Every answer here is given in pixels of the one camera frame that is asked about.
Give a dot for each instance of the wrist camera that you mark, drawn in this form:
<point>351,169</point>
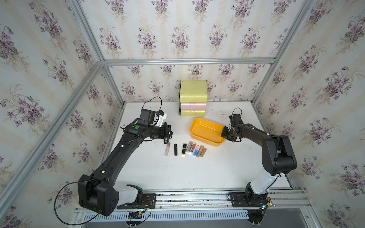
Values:
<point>235,119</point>
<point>151,118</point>

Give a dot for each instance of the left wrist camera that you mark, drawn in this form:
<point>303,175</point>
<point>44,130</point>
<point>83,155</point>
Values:
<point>151,118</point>

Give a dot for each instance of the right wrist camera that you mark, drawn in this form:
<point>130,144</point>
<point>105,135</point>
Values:
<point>235,119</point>

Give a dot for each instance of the blue lipstick tube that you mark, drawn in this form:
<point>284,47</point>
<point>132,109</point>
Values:
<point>196,150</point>

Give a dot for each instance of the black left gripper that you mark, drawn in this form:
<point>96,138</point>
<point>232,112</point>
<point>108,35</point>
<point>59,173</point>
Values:
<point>164,128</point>

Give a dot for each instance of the yellow storage tray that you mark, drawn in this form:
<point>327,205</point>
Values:
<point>207,132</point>

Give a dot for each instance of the black gold square lipstick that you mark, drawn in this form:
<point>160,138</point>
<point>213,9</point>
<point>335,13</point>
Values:
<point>184,150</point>

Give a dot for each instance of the slim black lipstick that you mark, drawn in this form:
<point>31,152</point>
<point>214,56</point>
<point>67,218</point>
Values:
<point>175,149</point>

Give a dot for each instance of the silver lipstick tube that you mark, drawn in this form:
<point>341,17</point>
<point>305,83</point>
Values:
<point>189,147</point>

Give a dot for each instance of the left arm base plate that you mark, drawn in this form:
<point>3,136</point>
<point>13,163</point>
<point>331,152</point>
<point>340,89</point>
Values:
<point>142,202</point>

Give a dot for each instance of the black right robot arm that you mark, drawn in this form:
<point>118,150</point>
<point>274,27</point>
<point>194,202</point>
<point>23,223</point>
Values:
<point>277,157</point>

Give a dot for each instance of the aluminium rail frame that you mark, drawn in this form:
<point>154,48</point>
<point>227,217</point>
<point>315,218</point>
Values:
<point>282,205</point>

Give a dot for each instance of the green pink drawer box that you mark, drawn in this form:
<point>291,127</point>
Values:
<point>193,98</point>

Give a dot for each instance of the red white lipstick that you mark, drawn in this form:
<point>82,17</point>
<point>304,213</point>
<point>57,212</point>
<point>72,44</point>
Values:
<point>192,149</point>

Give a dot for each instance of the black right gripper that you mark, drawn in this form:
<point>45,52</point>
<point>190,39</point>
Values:
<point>223,134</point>

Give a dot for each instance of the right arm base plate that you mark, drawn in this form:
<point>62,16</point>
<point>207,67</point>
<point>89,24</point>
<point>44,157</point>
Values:
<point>248,199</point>

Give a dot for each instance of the brown lipstick tube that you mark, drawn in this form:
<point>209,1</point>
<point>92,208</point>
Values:
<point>203,152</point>

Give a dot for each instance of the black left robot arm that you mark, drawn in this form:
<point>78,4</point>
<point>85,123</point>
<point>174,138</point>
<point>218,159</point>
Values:
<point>96,191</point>

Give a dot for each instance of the rose gold lipstick tube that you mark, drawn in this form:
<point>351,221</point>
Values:
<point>200,151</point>

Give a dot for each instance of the pink lipstick tube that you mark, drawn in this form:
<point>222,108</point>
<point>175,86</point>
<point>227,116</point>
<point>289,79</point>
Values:
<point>167,149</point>

